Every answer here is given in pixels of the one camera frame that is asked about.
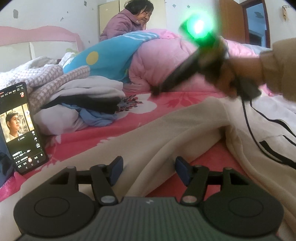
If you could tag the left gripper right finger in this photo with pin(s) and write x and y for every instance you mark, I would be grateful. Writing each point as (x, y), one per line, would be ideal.
(195, 179)

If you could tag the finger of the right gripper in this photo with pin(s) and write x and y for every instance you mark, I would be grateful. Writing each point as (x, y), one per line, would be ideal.
(182, 73)

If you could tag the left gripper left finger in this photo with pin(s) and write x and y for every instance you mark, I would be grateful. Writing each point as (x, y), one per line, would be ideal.
(104, 177)

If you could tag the beige zip hoodie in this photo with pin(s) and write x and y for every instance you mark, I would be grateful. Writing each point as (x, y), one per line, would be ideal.
(259, 135)

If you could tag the pile of mixed clothes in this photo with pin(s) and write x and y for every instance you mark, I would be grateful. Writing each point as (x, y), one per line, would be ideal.
(66, 101)

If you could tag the operator right hand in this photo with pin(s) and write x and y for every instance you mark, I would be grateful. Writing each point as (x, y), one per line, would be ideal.
(248, 68)

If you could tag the pink grey floral duvet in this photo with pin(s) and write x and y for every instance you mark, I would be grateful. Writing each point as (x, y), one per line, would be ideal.
(156, 59)

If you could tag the brown wooden door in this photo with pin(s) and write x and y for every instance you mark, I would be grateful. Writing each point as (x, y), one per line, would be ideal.
(245, 22)

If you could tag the woman in purple jacket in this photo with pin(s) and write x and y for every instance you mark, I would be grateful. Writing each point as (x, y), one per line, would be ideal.
(132, 18)

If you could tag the blue pillow with stripes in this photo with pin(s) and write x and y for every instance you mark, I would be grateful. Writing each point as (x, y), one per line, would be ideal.
(111, 58)

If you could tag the black smartphone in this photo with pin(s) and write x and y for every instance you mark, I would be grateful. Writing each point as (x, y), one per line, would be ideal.
(20, 138)

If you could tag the dark blue jacket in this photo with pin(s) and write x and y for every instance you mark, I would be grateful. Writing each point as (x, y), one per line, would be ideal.
(7, 168)

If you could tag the pink white headboard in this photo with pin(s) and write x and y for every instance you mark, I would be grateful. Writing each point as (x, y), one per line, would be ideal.
(19, 46)

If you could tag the wall coat hook rack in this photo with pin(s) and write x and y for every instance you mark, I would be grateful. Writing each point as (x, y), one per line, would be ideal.
(285, 14)

